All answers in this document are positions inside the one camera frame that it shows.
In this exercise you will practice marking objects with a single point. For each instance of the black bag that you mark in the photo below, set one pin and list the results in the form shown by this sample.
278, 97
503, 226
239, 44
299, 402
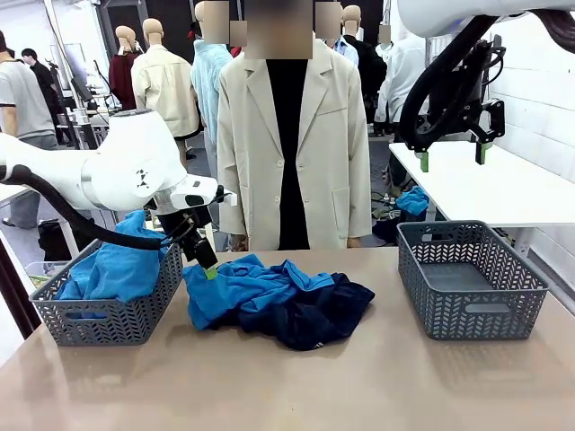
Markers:
54, 242

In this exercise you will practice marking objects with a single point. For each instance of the person's left hand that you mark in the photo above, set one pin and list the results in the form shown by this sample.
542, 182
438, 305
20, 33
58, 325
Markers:
355, 242

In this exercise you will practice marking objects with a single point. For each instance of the mannequin in cream shirt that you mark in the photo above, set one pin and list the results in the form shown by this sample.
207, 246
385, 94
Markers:
166, 90

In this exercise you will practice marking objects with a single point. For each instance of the mannequin in white shirt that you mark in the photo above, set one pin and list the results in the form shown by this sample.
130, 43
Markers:
395, 81

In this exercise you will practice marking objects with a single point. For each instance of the mannequin in maroon top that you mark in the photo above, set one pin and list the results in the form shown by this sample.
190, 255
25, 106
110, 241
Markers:
121, 85

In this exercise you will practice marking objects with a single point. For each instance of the mannequin in red jacket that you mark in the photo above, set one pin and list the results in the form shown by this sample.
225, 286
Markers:
236, 51

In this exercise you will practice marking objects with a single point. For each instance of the mannequin in blue shirt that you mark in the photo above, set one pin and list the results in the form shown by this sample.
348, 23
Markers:
346, 49

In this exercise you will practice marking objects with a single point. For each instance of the grey plastic woven basket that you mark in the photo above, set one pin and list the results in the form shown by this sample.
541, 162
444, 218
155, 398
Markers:
471, 321
112, 323

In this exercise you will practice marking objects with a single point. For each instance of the mannequin in black coat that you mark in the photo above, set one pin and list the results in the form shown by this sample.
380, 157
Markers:
370, 76

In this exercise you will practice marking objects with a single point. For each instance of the person's left forearm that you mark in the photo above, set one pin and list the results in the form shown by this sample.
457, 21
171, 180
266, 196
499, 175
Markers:
359, 211

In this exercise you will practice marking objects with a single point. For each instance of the crumpled blue cloth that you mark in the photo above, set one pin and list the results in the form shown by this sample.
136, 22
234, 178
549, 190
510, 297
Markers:
413, 199

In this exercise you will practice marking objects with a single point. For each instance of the mannequin in light blue fleece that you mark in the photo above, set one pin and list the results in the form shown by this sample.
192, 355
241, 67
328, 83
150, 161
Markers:
206, 81

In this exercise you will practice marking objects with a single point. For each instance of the white table with white legs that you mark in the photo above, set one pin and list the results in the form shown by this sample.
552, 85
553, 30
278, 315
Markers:
494, 193

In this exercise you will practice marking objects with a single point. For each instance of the dark clothing heap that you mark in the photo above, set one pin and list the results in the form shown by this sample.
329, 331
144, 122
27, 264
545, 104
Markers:
384, 231

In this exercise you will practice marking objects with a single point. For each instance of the navy blue shorts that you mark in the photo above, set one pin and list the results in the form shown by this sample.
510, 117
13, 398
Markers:
314, 314

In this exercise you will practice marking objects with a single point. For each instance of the person in grey t-shirt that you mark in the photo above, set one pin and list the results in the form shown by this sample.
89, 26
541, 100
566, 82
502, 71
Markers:
22, 103

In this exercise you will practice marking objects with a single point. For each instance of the person's right forearm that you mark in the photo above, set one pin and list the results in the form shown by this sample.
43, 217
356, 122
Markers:
231, 211

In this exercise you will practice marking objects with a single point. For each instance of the cluttered metal workbench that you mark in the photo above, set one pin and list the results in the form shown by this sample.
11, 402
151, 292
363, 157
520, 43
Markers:
78, 125

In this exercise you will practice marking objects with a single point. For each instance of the person in beige coat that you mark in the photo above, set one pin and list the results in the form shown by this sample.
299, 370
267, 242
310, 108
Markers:
251, 134

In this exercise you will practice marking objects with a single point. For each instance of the dark brown wooden post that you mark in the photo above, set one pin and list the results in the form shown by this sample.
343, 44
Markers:
15, 287

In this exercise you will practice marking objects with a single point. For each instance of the black monitor on stand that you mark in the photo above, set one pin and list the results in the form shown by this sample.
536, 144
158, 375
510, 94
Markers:
82, 89

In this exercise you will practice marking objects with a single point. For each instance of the person in black clothes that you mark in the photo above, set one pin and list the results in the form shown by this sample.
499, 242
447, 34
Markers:
45, 81

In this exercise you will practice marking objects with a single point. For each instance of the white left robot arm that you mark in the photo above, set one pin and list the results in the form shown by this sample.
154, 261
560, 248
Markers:
126, 157

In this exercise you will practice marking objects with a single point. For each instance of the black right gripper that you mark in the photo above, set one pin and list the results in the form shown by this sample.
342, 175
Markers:
462, 90

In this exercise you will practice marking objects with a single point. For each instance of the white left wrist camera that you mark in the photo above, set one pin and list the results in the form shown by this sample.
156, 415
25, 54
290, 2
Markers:
230, 197

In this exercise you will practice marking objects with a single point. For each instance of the blue top with red heart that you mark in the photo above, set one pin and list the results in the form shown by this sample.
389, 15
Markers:
251, 287

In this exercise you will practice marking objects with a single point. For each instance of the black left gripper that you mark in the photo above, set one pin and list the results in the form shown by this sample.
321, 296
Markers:
184, 224

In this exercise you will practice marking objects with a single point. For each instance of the person's right hand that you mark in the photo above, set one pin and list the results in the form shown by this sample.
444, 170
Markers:
239, 243

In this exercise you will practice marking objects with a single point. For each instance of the clear plastic box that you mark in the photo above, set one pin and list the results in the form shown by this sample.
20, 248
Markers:
38, 271

